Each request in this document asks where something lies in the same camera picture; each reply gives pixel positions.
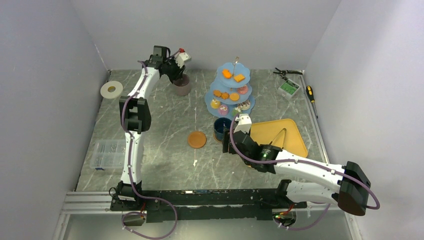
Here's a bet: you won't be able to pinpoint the yellow serving tray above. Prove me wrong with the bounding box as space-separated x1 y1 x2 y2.
250 118 308 158

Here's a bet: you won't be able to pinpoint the purple-grey mug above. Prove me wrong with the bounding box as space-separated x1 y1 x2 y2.
173 73 191 96

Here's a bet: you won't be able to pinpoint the dark blue mug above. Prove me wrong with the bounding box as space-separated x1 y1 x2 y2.
213 117 232 140

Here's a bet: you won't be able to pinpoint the green cupcake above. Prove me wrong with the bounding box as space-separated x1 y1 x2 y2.
231 106 243 117

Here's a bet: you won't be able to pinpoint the chocolate white sprinkled donut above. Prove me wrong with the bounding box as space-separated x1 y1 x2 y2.
237 99 251 111

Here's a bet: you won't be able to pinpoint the purple cupcake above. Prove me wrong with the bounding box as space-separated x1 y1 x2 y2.
217 104 229 116

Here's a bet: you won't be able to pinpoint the black food tongs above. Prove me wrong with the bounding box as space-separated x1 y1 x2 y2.
269 128 287 149

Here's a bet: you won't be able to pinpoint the round orange cookie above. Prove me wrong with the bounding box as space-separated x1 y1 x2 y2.
229 92 240 102

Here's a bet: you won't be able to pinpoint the wooden coaster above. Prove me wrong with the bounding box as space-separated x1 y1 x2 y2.
213 136 222 143
187 131 207 149

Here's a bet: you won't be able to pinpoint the yellow cupcake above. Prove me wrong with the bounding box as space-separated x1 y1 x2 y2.
210 98 222 109

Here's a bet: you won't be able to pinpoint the blue three-tier cake stand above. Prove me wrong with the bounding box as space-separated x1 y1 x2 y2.
204 56 256 119

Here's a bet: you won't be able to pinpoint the dark orange swirl cookie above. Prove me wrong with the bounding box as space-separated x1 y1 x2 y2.
220 92 230 100

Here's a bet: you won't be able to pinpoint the pink cupcake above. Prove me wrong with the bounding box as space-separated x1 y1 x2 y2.
237 84 249 95

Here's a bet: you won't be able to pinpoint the square cracker biscuit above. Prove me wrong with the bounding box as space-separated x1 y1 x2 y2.
233 73 246 83

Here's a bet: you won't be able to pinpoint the orange fish-shaped cookie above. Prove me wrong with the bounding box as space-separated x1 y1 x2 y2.
221 69 233 79

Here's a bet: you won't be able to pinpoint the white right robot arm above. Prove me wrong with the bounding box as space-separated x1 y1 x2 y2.
222 129 381 216

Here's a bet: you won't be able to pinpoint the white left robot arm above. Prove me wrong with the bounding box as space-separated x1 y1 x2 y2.
115 45 191 210

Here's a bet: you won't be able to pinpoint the white tape roll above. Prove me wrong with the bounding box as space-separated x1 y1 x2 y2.
100 81 124 99

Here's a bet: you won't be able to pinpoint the green white electronic box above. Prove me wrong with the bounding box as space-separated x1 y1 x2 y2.
277 78 302 100

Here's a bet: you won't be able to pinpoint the black pliers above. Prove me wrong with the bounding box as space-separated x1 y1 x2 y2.
272 67 304 77

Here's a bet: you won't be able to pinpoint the yellow black screwdriver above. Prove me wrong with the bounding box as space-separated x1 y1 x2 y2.
306 85 319 119

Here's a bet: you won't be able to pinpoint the clear plastic screw box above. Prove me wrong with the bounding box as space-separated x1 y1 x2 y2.
89 139 126 170

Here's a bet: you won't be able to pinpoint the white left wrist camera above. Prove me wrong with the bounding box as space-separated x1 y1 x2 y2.
174 48 192 69

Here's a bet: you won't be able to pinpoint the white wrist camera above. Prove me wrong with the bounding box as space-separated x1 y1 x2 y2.
174 48 192 69
233 113 252 134

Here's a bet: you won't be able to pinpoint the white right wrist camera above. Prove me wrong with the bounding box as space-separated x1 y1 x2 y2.
233 113 252 134

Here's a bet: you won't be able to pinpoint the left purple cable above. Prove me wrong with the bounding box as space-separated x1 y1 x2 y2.
119 49 180 240

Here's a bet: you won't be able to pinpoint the purple cable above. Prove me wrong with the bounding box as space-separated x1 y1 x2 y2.
229 114 381 232
119 49 180 240

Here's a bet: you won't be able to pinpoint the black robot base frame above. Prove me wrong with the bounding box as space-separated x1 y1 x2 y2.
110 188 307 223

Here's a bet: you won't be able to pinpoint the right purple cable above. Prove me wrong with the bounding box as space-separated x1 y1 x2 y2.
229 114 381 232

